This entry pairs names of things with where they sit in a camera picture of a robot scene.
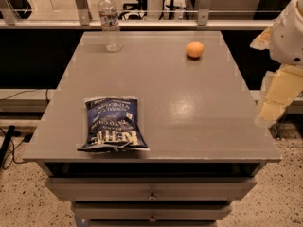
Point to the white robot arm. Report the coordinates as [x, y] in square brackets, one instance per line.
[284, 40]

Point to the blue kettle chip bag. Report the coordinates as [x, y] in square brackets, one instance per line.
[112, 124]

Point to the grey drawer cabinet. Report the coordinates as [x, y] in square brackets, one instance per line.
[196, 116]

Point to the orange fruit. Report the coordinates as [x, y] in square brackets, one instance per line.
[195, 50]

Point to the clear plastic water bottle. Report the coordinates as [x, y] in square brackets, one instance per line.
[108, 15]

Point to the lower grey drawer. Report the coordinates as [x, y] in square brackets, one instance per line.
[151, 211]

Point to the metal railing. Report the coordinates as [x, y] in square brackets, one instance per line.
[38, 14]

